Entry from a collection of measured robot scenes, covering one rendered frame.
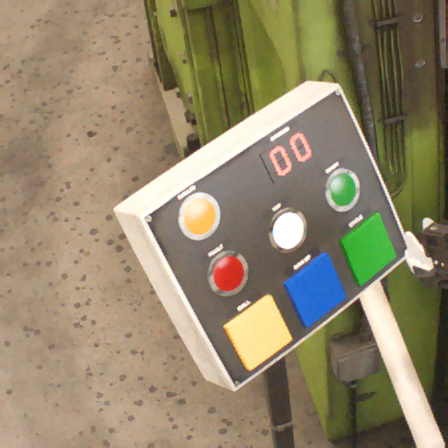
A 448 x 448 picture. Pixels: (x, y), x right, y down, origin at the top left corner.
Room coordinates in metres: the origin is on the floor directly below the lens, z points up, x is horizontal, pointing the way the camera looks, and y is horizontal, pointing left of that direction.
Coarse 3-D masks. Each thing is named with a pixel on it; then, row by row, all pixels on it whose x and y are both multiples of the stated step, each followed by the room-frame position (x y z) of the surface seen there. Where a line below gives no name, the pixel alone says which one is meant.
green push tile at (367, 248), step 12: (372, 216) 1.16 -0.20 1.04; (360, 228) 1.14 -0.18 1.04; (372, 228) 1.14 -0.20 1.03; (384, 228) 1.15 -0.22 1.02; (348, 240) 1.12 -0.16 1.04; (360, 240) 1.13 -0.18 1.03; (372, 240) 1.13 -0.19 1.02; (384, 240) 1.14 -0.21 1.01; (348, 252) 1.11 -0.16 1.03; (360, 252) 1.12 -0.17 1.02; (372, 252) 1.12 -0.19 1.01; (384, 252) 1.13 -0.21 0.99; (348, 264) 1.11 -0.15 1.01; (360, 264) 1.11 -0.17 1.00; (372, 264) 1.11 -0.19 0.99; (384, 264) 1.12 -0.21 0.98; (360, 276) 1.10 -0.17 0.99; (372, 276) 1.10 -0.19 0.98
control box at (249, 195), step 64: (256, 128) 1.21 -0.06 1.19; (320, 128) 1.21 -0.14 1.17; (192, 192) 1.11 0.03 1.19; (256, 192) 1.13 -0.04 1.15; (320, 192) 1.16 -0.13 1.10; (384, 192) 1.19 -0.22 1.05; (192, 256) 1.06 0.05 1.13; (256, 256) 1.08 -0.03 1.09; (192, 320) 1.01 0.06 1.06; (320, 320) 1.05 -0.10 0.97
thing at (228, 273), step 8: (216, 264) 1.06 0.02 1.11; (224, 264) 1.06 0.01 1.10; (232, 264) 1.07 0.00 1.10; (240, 264) 1.07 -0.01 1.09; (216, 272) 1.06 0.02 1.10; (224, 272) 1.06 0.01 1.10; (232, 272) 1.06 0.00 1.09; (240, 272) 1.06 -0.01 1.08; (216, 280) 1.05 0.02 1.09; (224, 280) 1.05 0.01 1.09; (232, 280) 1.05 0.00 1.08; (240, 280) 1.06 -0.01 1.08; (224, 288) 1.05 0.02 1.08; (232, 288) 1.05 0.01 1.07
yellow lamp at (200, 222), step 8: (200, 200) 1.11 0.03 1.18; (192, 208) 1.10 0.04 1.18; (200, 208) 1.10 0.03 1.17; (208, 208) 1.10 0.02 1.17; (184, 216) 1.09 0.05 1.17; (192, 216) 1.09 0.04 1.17; (200, 216) 1.09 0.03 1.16; (208, 216) 1.10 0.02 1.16; (192, 224) 1.09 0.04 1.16; (200, 224) 1.09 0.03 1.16; (208, 224) 1.09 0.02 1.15; (192, 232) 1.08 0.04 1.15; (200, 232) 1.08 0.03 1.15
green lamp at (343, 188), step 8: (336, 176) 1.18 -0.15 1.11; (344, 176) 1.18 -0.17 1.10; (336, 184) 1.17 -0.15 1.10; (344, 184) 1.17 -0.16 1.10; (352, 184) 1.18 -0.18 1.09; (336, 192) 1.16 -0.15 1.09; (344, 192) 1.16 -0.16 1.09; (352, 192) 1.17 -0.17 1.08; (336, 200) 1.16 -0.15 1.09; (344, 200) 1.16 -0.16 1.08; (352, 200) 1.16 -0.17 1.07
